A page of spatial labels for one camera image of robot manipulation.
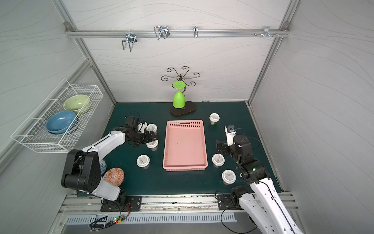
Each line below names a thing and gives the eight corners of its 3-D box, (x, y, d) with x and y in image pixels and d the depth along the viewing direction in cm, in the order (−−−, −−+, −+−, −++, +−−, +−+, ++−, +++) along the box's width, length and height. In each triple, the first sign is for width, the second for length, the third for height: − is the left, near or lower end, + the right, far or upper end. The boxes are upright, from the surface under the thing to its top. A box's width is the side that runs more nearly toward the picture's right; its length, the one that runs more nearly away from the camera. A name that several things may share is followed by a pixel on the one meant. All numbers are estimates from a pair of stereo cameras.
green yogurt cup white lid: (209, 126, 107) (210, 120, 102) (208, 118, 112) (209, 112, 107) (218, 126, 107) (220, 120, 102) (217, 118, 112) (219, 112, 107)
